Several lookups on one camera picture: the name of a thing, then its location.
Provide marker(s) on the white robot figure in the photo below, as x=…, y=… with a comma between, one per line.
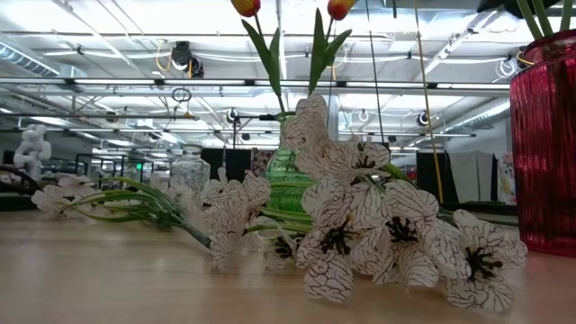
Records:
x=32, y=148

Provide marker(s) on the white curtain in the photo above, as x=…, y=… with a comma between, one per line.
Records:
x=472, y=166

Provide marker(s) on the floral poster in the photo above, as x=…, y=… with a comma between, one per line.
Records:
x=506, y=180

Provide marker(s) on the white veined flower bunch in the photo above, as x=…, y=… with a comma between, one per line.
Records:
x=328, y=279
x=45, y=200

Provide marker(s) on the long ceiling light bar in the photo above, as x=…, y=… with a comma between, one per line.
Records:
x=202, y=83

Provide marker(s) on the black partition panel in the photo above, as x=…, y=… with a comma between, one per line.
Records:
x=425, y=173
x=234, y=162

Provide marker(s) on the patterned cloth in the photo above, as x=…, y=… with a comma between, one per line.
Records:
x=263, y=162

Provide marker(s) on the green glass vase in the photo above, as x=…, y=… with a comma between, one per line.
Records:
x=288, y=180

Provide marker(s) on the red ribbed glass vase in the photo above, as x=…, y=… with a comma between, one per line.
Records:
x=544, y=157

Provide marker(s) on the clear cut glass vase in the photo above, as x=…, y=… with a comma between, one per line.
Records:
x=190, y=168

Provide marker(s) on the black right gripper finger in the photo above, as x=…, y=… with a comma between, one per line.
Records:
x=495, y=4
x=551, y=8

